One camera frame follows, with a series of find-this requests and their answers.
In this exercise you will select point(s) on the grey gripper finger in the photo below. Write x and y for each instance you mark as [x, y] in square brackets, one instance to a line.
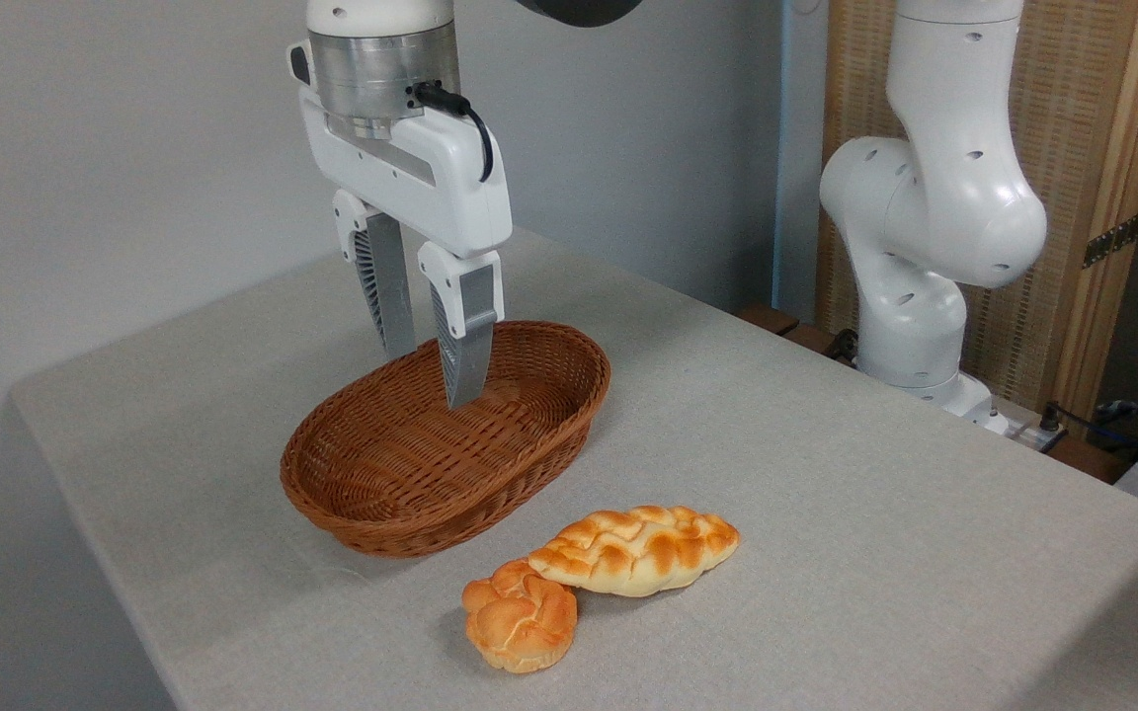
[386, 286]
[468, 336]

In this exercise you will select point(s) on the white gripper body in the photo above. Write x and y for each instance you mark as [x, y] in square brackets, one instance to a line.
[431, 183]

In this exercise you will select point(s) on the long braided bread loaf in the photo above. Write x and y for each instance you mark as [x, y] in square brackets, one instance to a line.
[638, 553]

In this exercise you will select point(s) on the brown wicker oval basket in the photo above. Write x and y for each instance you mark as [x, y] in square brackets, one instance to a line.
[401, 464]

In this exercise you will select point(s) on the round knotted bread roll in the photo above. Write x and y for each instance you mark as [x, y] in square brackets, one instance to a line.
[520, 622]

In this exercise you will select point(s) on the silver metal wrist flange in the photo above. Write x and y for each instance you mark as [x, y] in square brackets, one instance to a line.
[381, 74]

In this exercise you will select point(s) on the light blue vertical pole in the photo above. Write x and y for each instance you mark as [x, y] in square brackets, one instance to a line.
[782, 148]

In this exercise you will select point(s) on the grey tablecloth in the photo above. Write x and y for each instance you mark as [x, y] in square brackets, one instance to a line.
[826, 543]

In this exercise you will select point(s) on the wooden woven folding screen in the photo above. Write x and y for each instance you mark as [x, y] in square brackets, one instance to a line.
[1073, 148]

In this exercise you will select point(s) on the metal screen hinge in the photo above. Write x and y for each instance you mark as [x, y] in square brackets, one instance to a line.
[1112, 240]

